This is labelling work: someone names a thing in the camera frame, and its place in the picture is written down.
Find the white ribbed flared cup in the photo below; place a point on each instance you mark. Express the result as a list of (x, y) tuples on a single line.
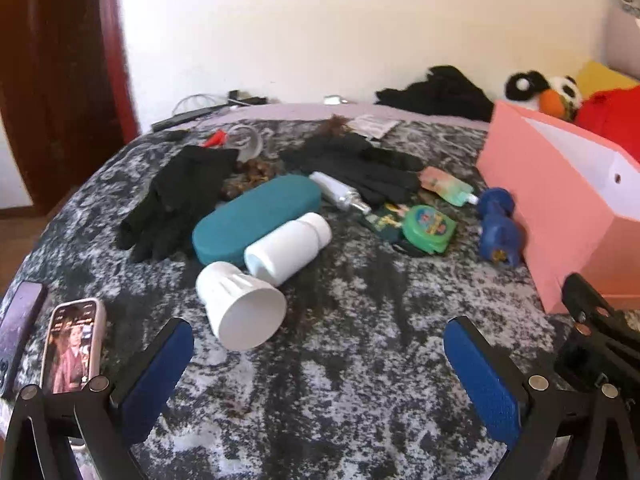
[(235, 305)]

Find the grey black printed blanket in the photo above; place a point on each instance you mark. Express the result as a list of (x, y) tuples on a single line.
[(325, 385)]

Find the purple quilted mattress pad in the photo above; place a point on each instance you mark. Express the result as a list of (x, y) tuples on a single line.
[(300, 110)]

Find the blue toy dumbbell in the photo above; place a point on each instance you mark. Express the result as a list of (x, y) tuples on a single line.
[(500, 230)]

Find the black power strip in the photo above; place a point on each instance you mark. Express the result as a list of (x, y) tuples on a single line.
[(175, 120)]

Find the green tape measure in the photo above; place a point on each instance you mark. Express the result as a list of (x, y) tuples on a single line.
[(427, 230)]

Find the dark red wooden door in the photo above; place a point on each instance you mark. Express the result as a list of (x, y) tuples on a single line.
[(60, 85)]

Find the small silver gadget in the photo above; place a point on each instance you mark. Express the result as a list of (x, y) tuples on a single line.
[(336, 99)]

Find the red backpack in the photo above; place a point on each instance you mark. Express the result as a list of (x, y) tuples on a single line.
[(615, 115)]

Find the brown hair clump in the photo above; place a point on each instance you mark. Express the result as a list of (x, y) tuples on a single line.
[(332, 127)]

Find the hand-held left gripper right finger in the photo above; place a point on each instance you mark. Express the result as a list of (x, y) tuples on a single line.
[(482, 385)]

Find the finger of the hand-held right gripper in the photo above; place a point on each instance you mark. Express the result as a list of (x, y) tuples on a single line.
[(600, 310)]

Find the dark phone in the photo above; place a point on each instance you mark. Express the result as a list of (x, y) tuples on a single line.
[(20, 320)]

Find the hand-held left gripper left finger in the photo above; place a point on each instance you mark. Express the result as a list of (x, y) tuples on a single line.
[(155, 375)]

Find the yellow pillow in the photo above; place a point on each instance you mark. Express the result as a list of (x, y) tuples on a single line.
[(602, 77)]

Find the grey padded headboard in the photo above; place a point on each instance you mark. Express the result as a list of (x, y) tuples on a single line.
[(622, 45)]

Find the black cloth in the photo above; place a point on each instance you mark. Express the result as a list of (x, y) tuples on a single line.
[(440, 92)]

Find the green pink spout pouch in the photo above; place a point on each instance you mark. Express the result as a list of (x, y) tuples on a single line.
[(440, 182)]

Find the dark green card packet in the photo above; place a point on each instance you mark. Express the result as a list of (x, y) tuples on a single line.
[(385, 222)]

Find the pink cardboard box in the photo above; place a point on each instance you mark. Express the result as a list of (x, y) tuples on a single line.
[(540, 200)]

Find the panda plush toy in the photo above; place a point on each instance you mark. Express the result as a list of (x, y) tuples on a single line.
[(520, 85)]

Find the black knit glove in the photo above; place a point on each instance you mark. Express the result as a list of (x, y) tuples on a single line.
[(175, 195), (350, 160)]

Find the white plastic bottle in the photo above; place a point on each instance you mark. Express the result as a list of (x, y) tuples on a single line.
[(285, 255)]

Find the phone with pale case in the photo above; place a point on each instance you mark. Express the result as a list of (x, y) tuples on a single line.
[(70, 340)]

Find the teal glasses case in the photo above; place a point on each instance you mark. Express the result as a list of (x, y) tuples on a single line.
[(240, 220)]

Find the white paper packet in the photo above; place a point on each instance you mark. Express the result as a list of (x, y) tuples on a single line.
[(372, 125)]

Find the red clip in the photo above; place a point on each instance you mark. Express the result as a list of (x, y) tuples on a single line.
[(215, 138)]

